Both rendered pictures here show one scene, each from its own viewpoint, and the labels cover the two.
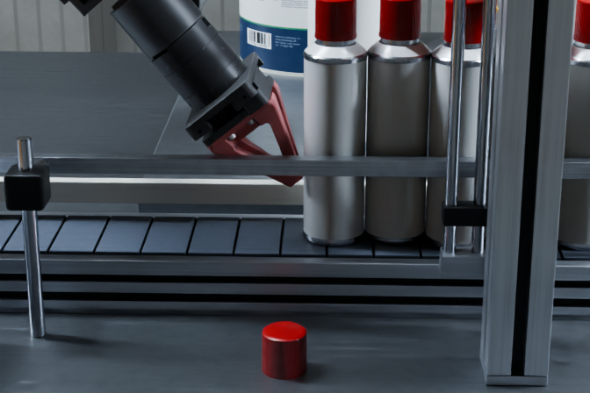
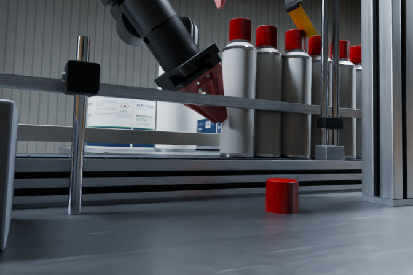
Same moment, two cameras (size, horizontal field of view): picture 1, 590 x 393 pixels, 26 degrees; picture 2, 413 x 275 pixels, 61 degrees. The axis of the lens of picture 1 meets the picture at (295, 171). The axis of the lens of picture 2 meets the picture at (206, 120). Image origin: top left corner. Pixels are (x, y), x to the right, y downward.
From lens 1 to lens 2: 0.74 m
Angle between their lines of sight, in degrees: 37
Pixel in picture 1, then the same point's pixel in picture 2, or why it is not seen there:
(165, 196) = (134, 138)
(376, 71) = (262, 60)
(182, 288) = (172, 180)
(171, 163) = (166, 92)
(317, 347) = not seen: hidden behind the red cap
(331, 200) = (246, 128)
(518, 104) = (397, 30)
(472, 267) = (339, 153)
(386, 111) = (269, 80)
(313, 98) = (236, 69)
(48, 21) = not seen: outside the picture
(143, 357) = (179, 215)
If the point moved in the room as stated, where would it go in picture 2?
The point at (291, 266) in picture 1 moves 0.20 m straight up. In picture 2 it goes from (238, 162) to (241, 11)
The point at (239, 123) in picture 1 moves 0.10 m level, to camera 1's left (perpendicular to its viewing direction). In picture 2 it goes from (203, 73) to (128, 63)
